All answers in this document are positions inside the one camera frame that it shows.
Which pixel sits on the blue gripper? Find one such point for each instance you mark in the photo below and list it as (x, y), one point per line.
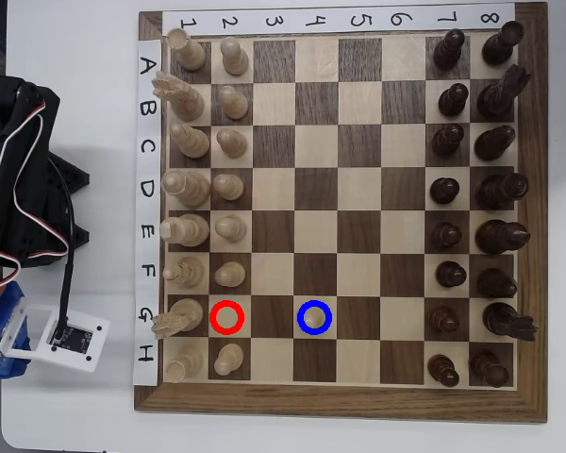
(1, 315)

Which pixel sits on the light wooden pawn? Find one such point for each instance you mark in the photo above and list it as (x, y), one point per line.
(230, 273)
(314, 317)
(231, 143)
(228, 358)
(231, 228)
(233, 103)
(235, 56)
(228, 187)

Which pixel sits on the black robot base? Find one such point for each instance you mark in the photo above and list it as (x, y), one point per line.
(73, 179)

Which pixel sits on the black and orange robot arm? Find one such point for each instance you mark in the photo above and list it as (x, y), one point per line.
(33, 189)

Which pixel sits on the light wooden knight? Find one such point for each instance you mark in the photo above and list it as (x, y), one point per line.
(184, 99)
(184, 313)

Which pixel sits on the light wooden bishop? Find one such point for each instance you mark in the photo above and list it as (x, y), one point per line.
(191, 141)
(188, 273)

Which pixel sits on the light wooden rook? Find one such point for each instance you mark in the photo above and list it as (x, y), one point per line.
(184, 363)
(188, 52)

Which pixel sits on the light wooden king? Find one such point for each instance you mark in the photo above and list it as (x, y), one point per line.
(186, 230)

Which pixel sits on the light wooden queen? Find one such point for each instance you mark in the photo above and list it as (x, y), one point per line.
(188, 189)

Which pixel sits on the paper strip with letters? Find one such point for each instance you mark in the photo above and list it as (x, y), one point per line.
(146, 122)

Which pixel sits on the wooden chessboard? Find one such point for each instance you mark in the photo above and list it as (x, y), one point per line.
(358, 401)

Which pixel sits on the paper strip with numbers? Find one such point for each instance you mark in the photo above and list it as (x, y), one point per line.
(292, 21)

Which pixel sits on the dark wooden pawn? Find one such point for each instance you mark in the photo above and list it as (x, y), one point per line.
(451, 274)
(448, 49)
(448, 140)
(444, 190)
(443, 370)
(442, 320)
(448, 235)
(453, 101)

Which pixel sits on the dark wooden rook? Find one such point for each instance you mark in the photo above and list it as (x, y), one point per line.
(502, 45)
(488, 368)

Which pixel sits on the dark wooden bishop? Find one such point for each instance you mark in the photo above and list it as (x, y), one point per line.
(494, 143)
(496, 283)

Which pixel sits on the dark wooden king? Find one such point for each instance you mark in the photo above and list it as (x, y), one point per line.
(500, 236)

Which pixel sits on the dark wooden knight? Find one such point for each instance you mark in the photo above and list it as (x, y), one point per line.
(500, 94)
(504, 318)

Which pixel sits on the dark wooden queen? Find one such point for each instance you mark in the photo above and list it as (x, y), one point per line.
(500, 191)

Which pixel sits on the white camera mount with board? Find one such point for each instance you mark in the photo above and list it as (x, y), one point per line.
(100, 332)

